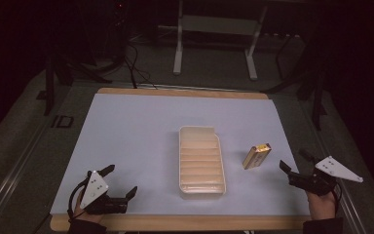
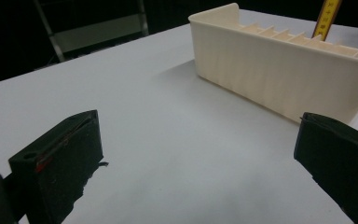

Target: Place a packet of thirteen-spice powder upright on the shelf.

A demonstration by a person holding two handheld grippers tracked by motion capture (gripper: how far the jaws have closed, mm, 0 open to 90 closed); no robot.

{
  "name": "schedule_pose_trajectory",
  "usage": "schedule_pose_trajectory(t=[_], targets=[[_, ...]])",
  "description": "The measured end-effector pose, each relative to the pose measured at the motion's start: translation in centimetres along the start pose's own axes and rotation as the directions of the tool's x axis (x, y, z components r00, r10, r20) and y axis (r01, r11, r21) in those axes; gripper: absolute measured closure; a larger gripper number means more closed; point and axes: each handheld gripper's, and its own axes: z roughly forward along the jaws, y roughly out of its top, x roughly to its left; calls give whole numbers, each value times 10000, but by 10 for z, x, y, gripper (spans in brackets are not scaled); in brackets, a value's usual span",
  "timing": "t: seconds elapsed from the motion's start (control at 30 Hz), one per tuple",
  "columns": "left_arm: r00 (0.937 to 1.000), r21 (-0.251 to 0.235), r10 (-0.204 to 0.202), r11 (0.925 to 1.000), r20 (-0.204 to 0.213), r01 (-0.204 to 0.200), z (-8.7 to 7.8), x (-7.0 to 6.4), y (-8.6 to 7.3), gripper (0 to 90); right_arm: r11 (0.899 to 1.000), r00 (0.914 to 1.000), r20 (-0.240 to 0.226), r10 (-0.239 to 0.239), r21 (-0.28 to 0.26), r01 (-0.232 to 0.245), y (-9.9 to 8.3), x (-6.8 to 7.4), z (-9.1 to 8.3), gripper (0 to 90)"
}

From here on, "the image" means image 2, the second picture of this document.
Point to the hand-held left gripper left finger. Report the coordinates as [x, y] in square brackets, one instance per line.
[62, 168]

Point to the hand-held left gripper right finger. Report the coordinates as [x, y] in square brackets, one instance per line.
[341, 158]

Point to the cream plastic divided organizer box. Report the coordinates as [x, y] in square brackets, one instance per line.
[270, 71]

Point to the yellow ruler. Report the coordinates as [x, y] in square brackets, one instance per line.
[325, 19]

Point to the grey metal chair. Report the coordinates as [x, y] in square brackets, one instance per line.
[96, 29]

